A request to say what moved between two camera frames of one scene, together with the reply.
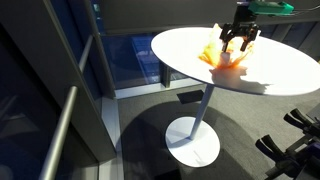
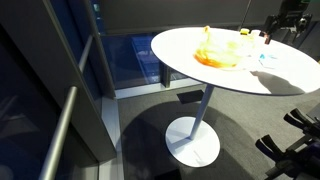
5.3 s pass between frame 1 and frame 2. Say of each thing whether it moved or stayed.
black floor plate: stayed
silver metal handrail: stayed
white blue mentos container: moved
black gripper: moved
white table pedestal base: stayed
